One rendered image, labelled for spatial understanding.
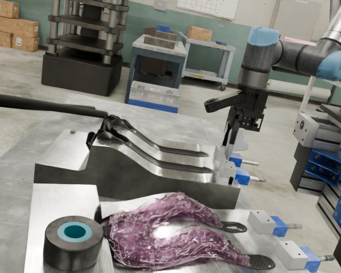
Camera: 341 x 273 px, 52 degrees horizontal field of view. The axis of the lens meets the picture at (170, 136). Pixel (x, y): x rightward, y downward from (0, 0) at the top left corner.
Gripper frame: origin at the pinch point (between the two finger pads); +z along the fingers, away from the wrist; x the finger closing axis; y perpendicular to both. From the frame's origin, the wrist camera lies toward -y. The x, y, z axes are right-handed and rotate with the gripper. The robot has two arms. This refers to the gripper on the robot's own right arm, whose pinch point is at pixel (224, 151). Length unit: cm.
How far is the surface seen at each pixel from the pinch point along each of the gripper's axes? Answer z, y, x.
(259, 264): 6.1, 2.2, -40.4
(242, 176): 1.1, 3.0, -13.0
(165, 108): 73, -7, 308
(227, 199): 5.9, -0.5, -17.7
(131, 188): 7.5, -24.3, -17.8
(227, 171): 0.5, -1.1, -13.3
